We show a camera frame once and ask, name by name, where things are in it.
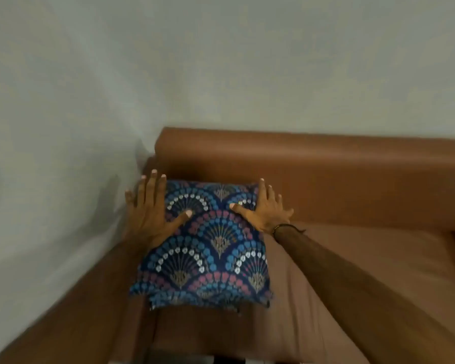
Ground person's left hand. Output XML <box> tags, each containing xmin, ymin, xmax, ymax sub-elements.
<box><xmin>124</xmin><ymin>169</ymin><xmax>193</xmax><ymax>247</ymax></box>

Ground blue patterned throw pillow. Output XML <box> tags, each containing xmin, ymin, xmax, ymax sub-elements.
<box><xmin>129</xmin><ymin>179</ymin><xmax>274</xmax><ymax>312</ymax></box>

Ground person's right forearm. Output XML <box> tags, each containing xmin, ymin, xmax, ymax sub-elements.
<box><xmin>273</xmin><ymin>224</ymin><xmax>455</xmax><ymax>364</ymax></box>

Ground black thread wristband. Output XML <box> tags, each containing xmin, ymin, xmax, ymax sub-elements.
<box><xmin>271</xmin><ymin>223</ymin><xmax>306</xmax><ymax>238</ymax></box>

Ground brown leather sofa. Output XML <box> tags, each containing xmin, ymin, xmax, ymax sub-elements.
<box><xmin>0</xmin><ymin>127</ymin><xmax>455</xmax><ymax>364</ymax></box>

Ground tan sofa seat cushion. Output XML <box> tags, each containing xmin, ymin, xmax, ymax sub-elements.
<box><xmin>152</xmin><ymin>221</ymin><xmax>455</xmax><ymax>364</ymax></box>

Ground person's right hand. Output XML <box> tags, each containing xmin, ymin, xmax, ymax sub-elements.
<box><xmin>229</xmin><ymin>178</ymin><xmax>294</xmax><ymax>235</ymax></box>

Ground person's left forearm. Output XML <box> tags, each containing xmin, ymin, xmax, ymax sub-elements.
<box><xmin>34</xmin><ymin>239</ymin><xmax>164</xmax><ymax>364</ymax></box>

